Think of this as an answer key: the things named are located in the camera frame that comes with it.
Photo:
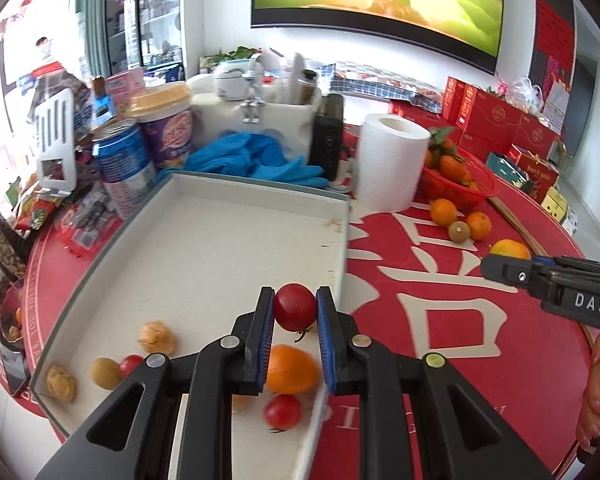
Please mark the white paper towel roll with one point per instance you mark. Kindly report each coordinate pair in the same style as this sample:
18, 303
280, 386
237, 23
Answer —
390, 165

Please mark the large orange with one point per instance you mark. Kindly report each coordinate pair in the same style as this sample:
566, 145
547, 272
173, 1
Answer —
292, 370

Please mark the red printed tablecloth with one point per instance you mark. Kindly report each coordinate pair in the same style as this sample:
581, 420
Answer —
520, 340

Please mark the white rice cooker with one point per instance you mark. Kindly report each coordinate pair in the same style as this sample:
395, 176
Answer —
232, 80

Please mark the small red tomato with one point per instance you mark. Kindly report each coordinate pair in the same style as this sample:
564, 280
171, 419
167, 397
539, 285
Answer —
129, 364

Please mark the black box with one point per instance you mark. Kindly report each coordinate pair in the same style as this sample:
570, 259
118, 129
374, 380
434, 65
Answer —
327, 135

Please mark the blue rubber gloves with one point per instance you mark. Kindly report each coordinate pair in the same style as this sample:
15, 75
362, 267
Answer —
250, 160

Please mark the white cardboard tray box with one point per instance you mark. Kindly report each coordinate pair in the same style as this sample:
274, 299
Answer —
205, 240

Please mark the red wall decoration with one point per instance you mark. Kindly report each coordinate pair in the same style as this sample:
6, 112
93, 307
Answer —
555, 40

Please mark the glass jar dark lid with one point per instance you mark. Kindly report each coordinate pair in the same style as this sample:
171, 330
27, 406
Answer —
307, 85

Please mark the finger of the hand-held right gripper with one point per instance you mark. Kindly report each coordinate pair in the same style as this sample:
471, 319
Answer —
505, 270
580, 265

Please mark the red plastic basket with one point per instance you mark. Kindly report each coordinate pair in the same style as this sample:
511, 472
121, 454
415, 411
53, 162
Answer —
460, 190

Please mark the grey door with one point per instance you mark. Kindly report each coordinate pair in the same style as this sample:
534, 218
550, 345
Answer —
582, 105

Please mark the red snack packet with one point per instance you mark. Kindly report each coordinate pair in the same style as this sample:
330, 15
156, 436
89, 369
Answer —
82, 225

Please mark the checked blue bag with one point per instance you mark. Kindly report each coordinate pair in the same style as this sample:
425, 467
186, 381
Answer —
375, 82

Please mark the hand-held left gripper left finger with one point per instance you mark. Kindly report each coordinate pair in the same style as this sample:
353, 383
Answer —
265, 340

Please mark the green leafy plant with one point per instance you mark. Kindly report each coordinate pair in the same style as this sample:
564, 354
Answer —
230, 57

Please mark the wooden strip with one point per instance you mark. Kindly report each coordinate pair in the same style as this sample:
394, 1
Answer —
515, 224

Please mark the purple cup yellow lid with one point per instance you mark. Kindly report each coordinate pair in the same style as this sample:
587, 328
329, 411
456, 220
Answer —
167, 125

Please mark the glass display cabinet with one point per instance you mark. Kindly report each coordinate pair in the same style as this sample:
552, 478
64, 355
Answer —
145, 15

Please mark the clear plastic bag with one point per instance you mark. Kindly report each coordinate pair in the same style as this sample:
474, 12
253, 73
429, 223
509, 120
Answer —
525, 92

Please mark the colourful snack bag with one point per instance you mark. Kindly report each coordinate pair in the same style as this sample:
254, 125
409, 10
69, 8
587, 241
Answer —
35, 210

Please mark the white basin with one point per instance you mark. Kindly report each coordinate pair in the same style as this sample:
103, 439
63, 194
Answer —
280, 117

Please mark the yellow box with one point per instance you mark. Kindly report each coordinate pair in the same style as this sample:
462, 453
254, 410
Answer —
555, 205

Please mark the green box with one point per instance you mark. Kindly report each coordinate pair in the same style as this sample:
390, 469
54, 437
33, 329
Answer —
505, 170

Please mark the pink box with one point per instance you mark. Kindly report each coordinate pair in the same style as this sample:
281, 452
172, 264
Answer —
125, 85

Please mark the white slotted rack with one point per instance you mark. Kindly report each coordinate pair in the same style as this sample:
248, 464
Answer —
55, 135

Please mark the person's right hand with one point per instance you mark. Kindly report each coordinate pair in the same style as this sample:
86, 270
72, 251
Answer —
592, 405

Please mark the pile of leafy tangerines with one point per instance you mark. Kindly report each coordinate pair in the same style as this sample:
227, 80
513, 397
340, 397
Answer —
450, 165

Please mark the blue drink can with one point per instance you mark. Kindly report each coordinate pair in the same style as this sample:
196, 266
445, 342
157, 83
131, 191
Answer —
122, 170

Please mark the brown kiwi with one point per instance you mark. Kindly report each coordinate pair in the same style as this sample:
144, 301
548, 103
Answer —
105, 372
459, 231

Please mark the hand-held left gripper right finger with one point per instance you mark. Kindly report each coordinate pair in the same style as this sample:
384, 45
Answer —
326, 345

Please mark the metal faucet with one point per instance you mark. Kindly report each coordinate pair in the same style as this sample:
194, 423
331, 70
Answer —
252, 90

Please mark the brown patterned bag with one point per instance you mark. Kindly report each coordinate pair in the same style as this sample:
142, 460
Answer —
0, 245

